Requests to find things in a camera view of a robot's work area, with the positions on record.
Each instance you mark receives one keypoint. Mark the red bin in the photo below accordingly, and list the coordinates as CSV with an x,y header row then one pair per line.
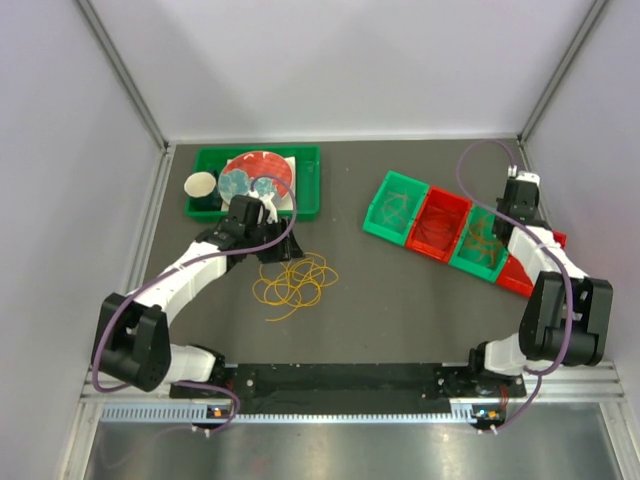
x,y
438,224
515,280

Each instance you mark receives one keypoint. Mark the aluminium frame rail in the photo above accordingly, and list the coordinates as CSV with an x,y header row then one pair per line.
x,y
564,385

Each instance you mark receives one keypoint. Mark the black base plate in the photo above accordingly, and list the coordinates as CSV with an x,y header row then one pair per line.
x,y
334,389

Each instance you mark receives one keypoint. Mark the green bin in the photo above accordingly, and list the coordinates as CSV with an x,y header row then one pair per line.
x,y
478,252
392,211

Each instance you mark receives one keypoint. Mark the green bin far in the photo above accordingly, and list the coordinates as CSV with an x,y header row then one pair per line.
x,y
392,211

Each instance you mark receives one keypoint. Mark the red bin near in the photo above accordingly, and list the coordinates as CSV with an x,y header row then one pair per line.
x,y
515,280

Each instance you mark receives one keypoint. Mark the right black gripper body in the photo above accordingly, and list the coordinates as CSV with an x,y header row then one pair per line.
x,y
500,207

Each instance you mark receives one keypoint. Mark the red blue floral plate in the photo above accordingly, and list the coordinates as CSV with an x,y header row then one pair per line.
x,y
262,183

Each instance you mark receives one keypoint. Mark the cream paper cup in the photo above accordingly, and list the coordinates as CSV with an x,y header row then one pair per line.
x,y
200,185

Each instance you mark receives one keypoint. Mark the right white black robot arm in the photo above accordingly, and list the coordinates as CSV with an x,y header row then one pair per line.
x,y
566,319

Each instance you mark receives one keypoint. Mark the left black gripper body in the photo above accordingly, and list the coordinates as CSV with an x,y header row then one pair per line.
x,y
264,229

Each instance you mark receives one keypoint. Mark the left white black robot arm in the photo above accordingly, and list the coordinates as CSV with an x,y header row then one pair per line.
x,y
132,341

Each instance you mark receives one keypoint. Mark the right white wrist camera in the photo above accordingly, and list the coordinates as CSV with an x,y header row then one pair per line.
x,y
523,176

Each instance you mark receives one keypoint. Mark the green plastic tray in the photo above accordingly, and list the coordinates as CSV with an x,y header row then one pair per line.
x,y
307,197

